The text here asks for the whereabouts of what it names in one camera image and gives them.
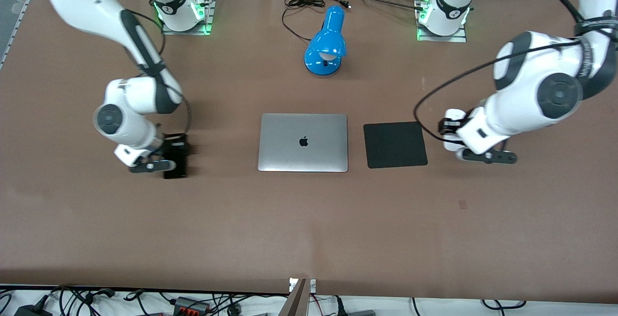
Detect white computer mouse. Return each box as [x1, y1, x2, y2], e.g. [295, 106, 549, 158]
[444, 109, 467, 152]

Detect black smartphone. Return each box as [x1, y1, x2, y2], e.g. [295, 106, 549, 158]
[162, 134, 189, 179]

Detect black mouse pad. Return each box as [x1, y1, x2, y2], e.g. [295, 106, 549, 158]
[363, 121, 428, 169]

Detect silver laptop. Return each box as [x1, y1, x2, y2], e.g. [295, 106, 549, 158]
[257, 113, 349, 173]

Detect blue desk lamp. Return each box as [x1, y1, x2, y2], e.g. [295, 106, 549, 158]
[304, 5, 347, 77]

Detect black power strip red switches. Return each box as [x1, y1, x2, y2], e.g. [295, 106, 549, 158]
[173, 296, 211, 316]

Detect black power adapter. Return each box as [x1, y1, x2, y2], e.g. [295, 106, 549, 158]
[14, 303, 54, 316]

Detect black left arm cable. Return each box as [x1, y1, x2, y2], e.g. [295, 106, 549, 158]
[413, 0, 618, 144]

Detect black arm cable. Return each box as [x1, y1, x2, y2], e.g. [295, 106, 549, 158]
[413, 0, 618, 144]
[123, 9, 193, 138]

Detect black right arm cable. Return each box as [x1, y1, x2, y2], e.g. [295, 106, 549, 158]
[123, 9, 193, 138]

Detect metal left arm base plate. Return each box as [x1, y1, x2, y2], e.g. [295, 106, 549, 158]
[416, 0, 468, 43]

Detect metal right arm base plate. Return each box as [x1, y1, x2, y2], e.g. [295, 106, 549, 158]
[161, 0, 218, 36]

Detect tangled black floor cables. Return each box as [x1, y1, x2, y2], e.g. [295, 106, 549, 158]
[0, 285, 290, 316]

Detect black lamp power cable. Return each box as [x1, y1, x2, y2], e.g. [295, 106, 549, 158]
[281, 0, 351, 43]

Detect aluminium frame rail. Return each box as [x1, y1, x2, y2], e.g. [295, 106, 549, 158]
[0, 0, 35, 69]

